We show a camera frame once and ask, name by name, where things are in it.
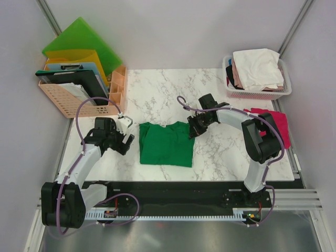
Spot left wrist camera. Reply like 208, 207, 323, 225
115, 112, 133, 135

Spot blue clipboard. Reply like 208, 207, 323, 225
47, 62, 109, 91

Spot white cable duct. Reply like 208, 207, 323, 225
85, 208, 246, 222

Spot white laundry basket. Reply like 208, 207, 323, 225
223, 54, 292, 100

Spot white t shirt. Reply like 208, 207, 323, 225
232, 48, 284, 91

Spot green plastic folder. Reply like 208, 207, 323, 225
42, 17, 122, 75

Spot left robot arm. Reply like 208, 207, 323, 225
41, 115, 134, 235

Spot black binder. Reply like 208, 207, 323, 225
35, 70, 107, 102

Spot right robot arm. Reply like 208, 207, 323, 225
183, 93, 285, 207

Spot black t shirt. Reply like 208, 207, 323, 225
226, 65, 234, 85

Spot yellow plastic folder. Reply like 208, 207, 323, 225
46, 49, 108, 86

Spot red t shirt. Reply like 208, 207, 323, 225
244, 108, 291, 149

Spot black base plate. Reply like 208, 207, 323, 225
96, 181, 271, 209

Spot peach file organizer basket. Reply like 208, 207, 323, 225
38, 65, 128, 118

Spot green t shirt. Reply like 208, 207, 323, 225
139, 121, 195, 167

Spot pink t shirt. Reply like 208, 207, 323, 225
232, 63, 284, 92

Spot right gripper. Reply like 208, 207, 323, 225
187, 113, 214, 139

